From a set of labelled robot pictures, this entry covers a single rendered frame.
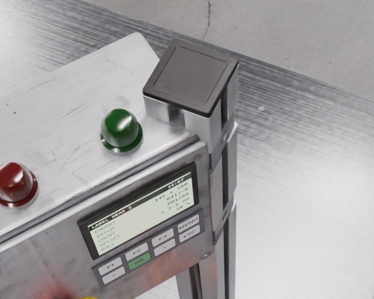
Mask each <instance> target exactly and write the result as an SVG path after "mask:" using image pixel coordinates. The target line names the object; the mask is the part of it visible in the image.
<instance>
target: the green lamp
mask: <svg viewBox="0 0 374 299"><path fill-rule="evenodd" d="M100 139H101V142H102V146H103V148H104V149H105V150H106V151H107V152H108V153H109V154H111V155H114V156H117V157H124V156H128V155H131V154H133V153H135V152H136V151H137V150H138V149H139V148H140V146H141V145H142V142H143V139H144V135H143V131H142V127H141V125H140V124H139V123H138V121H137V118H136V117H135V115H134V114H133V113H132V112H130V111H129V110H125V109H113V110H111V111H110V112H109V113H107V114H106V115H105V116H104V118H103V119H102V122H101V132H100Z"/></svg>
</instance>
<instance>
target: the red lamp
mask: <svg viewBox="0 0 374 299"><path fill-rule="evenodd" d="M39 192H40V186H39V182H38V181H37V179H36V176H35V175H34V174H33V173H32V172H31V171H29V170H28V168H27V167H26V166H25V165H24V164H21V163H18V162H9V163H5V164H3V165H1V166H0V206H2V207H3V208H5V209H7V210H9V211H20V210H24V209H26V208H28V207H30V206H31V205H32V204H33V203H34V202H35V201H36V199H37V197H38V195H39Z"/></svg>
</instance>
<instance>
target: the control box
mask: <svg viewBox="0 0 374 299"><path fill-rule="evenodd" d="M159 60H160V59H159V58H158V56H157V55H156V54H155V52H154V50H153V49H152V48H151V46H150V45H149V44H148V42H147V41H146V39H145V38H144V36H143V35H142V34H140V33H139V32H137V33H132V34H130V35H128V36H126V37H124V38H122V39H120V40H118V41H116V42H113V43H111V44H109V45H107V46H105V47H103V48H101V49H99V50H97V51H95V52H93V53H90V54H88V55H86V56H84V57H82V58H80V59H77V60H76V61H73V62H71V63H69V64H67V65H65V66H63V67H61V68H59V69H57V70H54V71H52V72H50V73H48V74H46V75H44V76H42V77H40V78H38V79H36V80H34V81H32V82H29V83H27V84H25V85H23V86H21V87H18V88H16V89H14V90H12V91H10V92H8V93H6V94H4V95H2V96H0V166H1V165H3V164H5V163H9V162H18V163H21V164H24V165H25V166H26V167H27V168H28V170H29V171H31V172H32V173H33V174H34V175H35V176H36V179H37V181H38V182H39V186H40V192H39V195H38V197H37V199H36V201H35V202H34V203H33V204H32V205H31V206H30V207H28V208H26V209H24V210H20V211H9V210H7V209H5V208H3V207H2V206H0V299H135V298H136V297H138V296H140V295H141V294H143V293H145V292H147V291H149V290H150V289H152V288H154V287H156V286H158V285H160V284H161V283H163V282H164V281H166V280H168V279H170V278H172V277H174V276H175V275H177V274H179V273H181V272H183V271H184V270H186V269H188V268H190V267H191V266H193V265H195V264H197V263H198V262H200V261H202V260H204V259H206V258H207V257H209V256H211V255H212V254H213V248H212V236H211V215H210V194H209V183H208V162H207V145H206V143H205V142H204V141H202V140H199V137H198V135H197V134H195V133H193V132H192V131H190V130H187V129H186V128H185V116H184V113H181V112H179V111H176V110H172V119H171V121H170V122H165V121H163V120H160V119H158V118H155V117H152V116H150V115H147V114H146V111H145V105H144V99H143V96H142V89H143V87H144V86H145V84H146V82H147V81H148V79H149V77H150V75H151V74H152V72H153V71H154V68H155V67H156V65H157V64H158V62H159ZM113 109H125V110H129V111H130V112H132V113H133V114H134V115H135V117H136V118H137V121H138V123H139V124H140V125H141V127H142V131H143V135H144V139H143V142H142V145H141V146H140V148H139V149H138V150H137V151H136V152H135V153H133V154H131V155H128V156H124V157H117V156H114V155H111V154H109V153H108V152H107V151H106V150H105V149H104V148H103V146H102V142H101V139H100V132H101V122H102V119H103V118H104V116H105V115H106V114H107V113H109V112H110V111H111V110H113ZM193 161H194V162H195V163H196V172H197V179H198V193H199V204H197V205H195V206H194V207H192V208H190V209H188V210H187V211H185V212H183V213H181V214H179V215H177V216H175V217H173V218H172V219H170V220H168V221H166V222H164V223H162V224H160V225H159V226H157V227H155V228H153V229H152V230H150V231H148V232H146V233H144V234H142V235H140V236H138V237H137V238H135V239H133V240H131V241H129V242H127V243H125V244H124V245H122V246H120V247H118V248H117V249H115V250H112V251H111V252H109V253H107V254H105V255H103V256H102V257H100V258H98V259H96V260H93V259H92V258H91V255H90V252H89V251H88V248H87V245H86V243H85V241H84V239H83V236H82V234H81V231H80V229H79V227H78V224H77V222H79V221H81V220H83V219H84V218H87V217H89V216H90V215H93V214H94V213H96V212H98V211H100V210H102V209H104V208H105V207H107V206H109V205H111V204H113V203H115V202H117V201H119V200H121V199H123V198H125V197H126V196H128V195H130V194H132V193H134V192H136V191H138V190H140V189H142V188H144V187H146V186H147V185H149V184H151V183H153V182H155V181H157V180H158V179H161V178H162V177H164V176H166V175H168V174H170V173H172V172H174V171H176V170H178V169H180V168H181V167H183V166H185V165H187V164H189V163H191V162H193ZM201 208H203V210H204V226H205V232H203V233H201V234H200V235H198V236H196V237H194V238H192V239H190V240H189V241H187V242H185V243H183V244H181V245H180V246H178V247H176V248H174V249H172V250H171V251H169V252H167V253H165V254H163V255H161V256H160V257H158V258H156V259H154V260H152V261H151V262H149V263H147V264H145V265H144V266H142V267H140V268H138V269H136V270H134V271H133V272H131V273H129V274H127V275H125V276H123V277H122V278H120V279H118V280H116V281H115V282H113V283H111V284H109V285H107V286H105V287H104V288H102V289H100V287H99V285H98V283H97V280H96V277H95V276H94V273H93V271H92V269H91V268H92V267H94V266H96V265H98V264H99V263H102V262H104V261H105V260H107V259H109V258H111V257H112V256H114V255H116V254H118V253H120V252H122V251H124V250H125V249H127V248H129V247H131V246H133V245H135V244H137V243H138V242H140V241H142V240H144V239H145V238H147V237H149V236H151V235H153V234H155V233H157V232H158V231H160V230H162V229H164V228H166V227H168V226H170V225H172V224H173V223H175V222H177V221H179V220H181V219H182V218H185V217H186V216H188V215H190V214H191V213H193V212H195V211H197V210H199V209H201Z"/></svg>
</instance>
